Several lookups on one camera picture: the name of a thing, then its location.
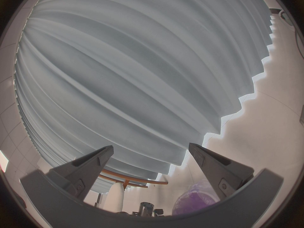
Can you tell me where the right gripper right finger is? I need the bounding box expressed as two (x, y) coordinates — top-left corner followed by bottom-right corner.
(189, 143), (254, 202)

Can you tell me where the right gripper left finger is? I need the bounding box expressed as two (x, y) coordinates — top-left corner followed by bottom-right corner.
(47, 145), (114, 202)

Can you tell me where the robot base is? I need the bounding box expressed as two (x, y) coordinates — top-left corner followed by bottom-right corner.
(108, 183), (166, 217)

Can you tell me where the purple plastic bag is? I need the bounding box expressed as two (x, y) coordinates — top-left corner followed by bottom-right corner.
(172, 180), (220, 216)

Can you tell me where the pale grey curtain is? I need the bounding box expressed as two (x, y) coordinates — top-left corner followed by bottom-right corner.
(13, 0), (273, 195)

